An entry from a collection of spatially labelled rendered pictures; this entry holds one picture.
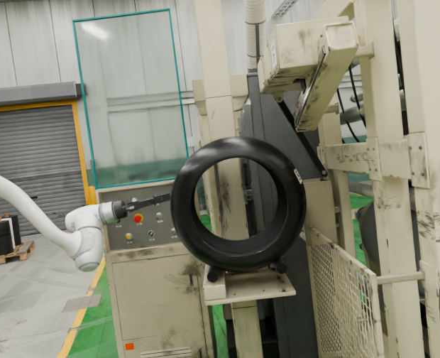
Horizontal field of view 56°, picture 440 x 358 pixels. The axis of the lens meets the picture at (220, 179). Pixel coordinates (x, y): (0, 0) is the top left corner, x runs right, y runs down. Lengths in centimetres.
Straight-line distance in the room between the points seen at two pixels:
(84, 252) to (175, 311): 97
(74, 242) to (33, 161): 933
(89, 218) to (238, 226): 71
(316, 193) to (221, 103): 62
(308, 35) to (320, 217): 89
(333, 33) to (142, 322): 186
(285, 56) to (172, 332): 172
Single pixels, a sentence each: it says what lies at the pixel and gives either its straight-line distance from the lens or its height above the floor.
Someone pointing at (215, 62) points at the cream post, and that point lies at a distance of 206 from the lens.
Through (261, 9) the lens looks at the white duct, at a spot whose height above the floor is 214.
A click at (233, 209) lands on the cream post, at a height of 111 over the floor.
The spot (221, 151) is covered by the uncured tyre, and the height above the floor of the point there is 139.
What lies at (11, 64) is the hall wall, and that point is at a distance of 1137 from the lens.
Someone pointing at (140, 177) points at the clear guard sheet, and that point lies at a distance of 242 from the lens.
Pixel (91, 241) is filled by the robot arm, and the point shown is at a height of 111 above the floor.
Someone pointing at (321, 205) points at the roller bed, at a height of 109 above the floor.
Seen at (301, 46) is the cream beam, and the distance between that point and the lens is 147.
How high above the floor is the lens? 139
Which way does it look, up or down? 3 degrees down
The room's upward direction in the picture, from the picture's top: 7 degrees counter-clockwise
